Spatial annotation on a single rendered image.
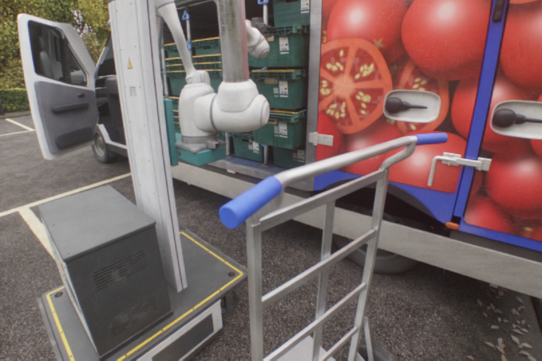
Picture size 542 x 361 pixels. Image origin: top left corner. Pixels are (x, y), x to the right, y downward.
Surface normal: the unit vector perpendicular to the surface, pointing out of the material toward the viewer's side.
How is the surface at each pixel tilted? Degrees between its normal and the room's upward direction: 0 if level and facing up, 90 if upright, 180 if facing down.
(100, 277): 90
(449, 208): 90
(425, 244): 90
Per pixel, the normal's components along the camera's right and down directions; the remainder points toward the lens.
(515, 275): -0.57, 0.25
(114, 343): 0.76, 0.20
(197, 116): -0.18, 0.29
